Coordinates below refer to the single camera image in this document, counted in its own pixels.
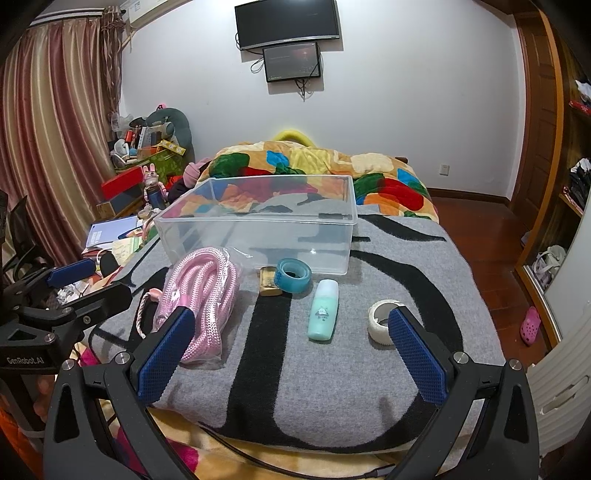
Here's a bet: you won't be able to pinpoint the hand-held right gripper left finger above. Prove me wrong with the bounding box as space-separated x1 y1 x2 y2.
42 307 197 480

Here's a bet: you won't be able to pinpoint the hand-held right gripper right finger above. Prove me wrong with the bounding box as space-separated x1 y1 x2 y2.
388 307 542 480

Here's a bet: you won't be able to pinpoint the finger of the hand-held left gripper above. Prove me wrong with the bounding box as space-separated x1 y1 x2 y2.
7 258 96 302
18 282 133 345

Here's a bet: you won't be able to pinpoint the blue notebook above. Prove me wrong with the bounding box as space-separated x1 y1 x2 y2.
85 215 140 250

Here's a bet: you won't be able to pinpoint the white tape roll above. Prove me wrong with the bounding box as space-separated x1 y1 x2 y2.
368 299 400 346

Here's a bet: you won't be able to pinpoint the black chair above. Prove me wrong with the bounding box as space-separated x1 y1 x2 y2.
0 191 52 278

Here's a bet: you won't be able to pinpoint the red box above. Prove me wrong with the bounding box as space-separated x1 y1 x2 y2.
101 166 145 200

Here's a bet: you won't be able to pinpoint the mint green bottle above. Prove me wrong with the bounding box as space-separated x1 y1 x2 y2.
307 279 340 343

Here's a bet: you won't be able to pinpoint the pink clog shoe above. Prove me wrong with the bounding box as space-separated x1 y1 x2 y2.
519 306 542 346

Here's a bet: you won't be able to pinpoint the grey black patterned blanket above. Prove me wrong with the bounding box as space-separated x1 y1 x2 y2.
88 205 507 454

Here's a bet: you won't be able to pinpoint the pink bunny toy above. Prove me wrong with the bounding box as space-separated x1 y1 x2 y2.
143 164 170 209

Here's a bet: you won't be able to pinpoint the striped pink curtain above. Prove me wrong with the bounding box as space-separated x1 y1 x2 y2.
0 6 123 265

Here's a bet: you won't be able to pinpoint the blue tape roll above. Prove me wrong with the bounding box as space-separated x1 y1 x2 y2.
274 258 315 293

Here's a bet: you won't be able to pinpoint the clear plastic storage box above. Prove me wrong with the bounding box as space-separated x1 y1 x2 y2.
153 174 358 276

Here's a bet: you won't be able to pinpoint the white cabinet door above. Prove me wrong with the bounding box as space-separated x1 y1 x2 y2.
526 217 591 459

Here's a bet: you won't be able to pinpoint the pink knitted hat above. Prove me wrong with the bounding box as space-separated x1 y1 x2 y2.
184 157 214 187

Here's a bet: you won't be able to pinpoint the white handbag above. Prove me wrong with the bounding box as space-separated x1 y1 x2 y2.
531 244 568 288

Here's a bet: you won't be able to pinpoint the colourful patchwork quilt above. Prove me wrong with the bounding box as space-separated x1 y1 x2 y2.
194 138 439 225

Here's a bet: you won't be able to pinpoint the grey plush toy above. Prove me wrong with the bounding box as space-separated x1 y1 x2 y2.
142 107 195 163

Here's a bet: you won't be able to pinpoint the dark folded clothes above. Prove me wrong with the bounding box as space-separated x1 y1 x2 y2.
568 158 591 209

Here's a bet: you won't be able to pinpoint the wooden wardrobe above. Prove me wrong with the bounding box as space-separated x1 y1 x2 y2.
512 9 591 352

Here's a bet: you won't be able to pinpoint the white air conditioner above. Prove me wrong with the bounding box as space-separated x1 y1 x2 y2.
128 0 190 26

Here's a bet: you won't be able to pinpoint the small black monitor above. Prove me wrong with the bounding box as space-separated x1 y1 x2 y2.
262 41 323 84

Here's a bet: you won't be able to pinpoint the pink rope in plastic bag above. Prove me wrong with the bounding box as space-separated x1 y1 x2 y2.
134 247 242 370

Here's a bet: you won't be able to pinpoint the black cable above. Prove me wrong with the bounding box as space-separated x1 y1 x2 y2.
198 424 403 478

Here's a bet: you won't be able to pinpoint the black wall television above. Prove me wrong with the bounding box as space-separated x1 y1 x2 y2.
234 0 341 51

